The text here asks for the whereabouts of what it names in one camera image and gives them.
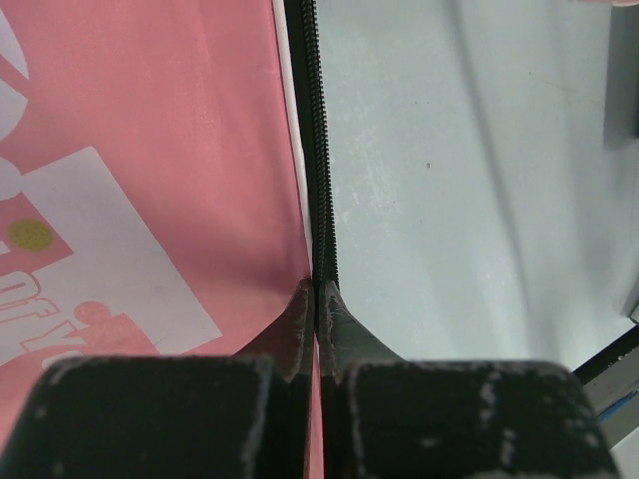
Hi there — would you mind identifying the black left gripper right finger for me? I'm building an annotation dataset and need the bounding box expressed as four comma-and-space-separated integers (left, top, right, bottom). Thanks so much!
318, 282, 619, 478

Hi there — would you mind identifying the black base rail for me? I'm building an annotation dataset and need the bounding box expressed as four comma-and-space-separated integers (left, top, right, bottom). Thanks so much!
573, 325, 639, 384

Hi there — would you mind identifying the black shuttlecock tube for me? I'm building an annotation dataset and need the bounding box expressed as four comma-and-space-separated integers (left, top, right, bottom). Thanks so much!
604, 4, 638, 149

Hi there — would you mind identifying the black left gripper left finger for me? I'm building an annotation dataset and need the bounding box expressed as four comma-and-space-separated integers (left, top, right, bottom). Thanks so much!
9, 280, 314, 478

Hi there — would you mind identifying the pink racket cover bag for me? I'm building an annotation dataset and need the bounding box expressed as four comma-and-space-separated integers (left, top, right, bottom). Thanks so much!
1, 1, 324, 478

